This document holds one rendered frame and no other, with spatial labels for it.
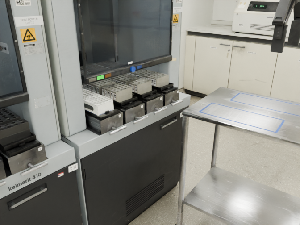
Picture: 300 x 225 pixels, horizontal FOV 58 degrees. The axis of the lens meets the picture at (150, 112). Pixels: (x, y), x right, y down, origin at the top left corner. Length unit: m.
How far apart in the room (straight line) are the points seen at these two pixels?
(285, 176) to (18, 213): 1.93
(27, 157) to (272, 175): 1.87
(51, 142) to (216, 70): 2.65
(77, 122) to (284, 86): 2.45
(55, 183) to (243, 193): 1.03
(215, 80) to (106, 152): 2.46
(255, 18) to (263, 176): 1.70
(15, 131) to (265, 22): 2.70
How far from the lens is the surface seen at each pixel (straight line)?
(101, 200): 1.45
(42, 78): 1.13
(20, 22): 1.08
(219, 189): 1.70
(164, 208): 1.94
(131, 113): 1.36
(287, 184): 2.37
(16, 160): 1.09
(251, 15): 3.28
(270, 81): 3.29
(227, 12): 4.11
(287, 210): 1.69
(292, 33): 0.93
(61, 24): 1.15
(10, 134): 1.13
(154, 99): 1.46
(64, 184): 1.25
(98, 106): 1.25
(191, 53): 3.69
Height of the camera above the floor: 1.33
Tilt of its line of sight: 24 degrees down
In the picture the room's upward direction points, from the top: straight up
